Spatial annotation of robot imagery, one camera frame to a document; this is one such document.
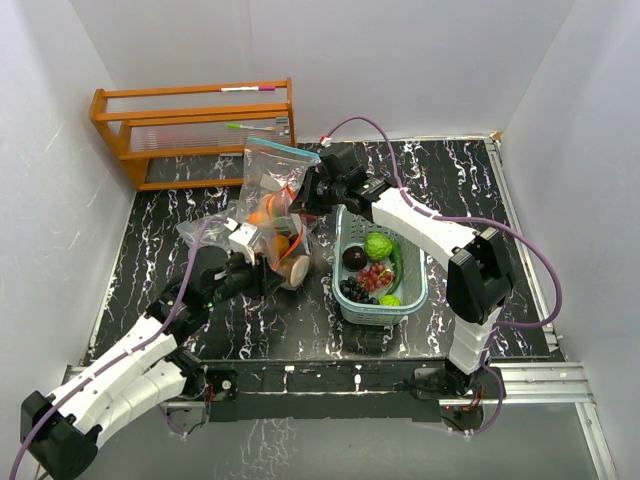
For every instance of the green lime fruit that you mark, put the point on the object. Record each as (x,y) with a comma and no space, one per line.
(389,301)

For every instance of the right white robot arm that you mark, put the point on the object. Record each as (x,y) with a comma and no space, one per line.
(479,271)

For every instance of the light blue plastic basket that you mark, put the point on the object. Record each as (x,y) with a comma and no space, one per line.
(352,230)

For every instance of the white round bun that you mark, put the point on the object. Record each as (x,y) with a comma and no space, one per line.
(294,270)

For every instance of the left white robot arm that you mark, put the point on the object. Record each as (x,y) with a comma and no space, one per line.
(64,429)

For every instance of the green marker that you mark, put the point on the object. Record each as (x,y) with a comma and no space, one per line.
(236,126)

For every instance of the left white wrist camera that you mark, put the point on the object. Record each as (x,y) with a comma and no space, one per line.
(247,240)

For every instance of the orange wooden shelf rack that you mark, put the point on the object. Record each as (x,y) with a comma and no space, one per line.
(142,125)

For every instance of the green cucumber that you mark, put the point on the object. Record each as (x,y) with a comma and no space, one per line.
(397,264)

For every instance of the green yellow mango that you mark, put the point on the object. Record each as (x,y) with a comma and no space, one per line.
(261,218)

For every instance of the orange-zipper clear bag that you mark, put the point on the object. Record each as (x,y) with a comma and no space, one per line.
(214,231)

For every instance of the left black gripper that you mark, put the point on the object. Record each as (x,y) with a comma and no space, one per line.
(264,280)

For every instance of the orange fruit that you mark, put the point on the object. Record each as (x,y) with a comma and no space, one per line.
(280,246)

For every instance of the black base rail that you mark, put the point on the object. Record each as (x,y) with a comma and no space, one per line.
(420,390)

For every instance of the red grape bunch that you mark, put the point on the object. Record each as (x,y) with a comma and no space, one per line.
(376,277)

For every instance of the blue-zipper clear bag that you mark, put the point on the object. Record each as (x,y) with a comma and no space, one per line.
(273,174)

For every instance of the pink white marker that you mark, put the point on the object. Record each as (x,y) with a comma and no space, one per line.
(251,88)

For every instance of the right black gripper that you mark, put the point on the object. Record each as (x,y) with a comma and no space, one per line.
(305,199)

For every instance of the dark grape bunch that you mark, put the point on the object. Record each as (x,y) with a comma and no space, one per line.
(354,291)

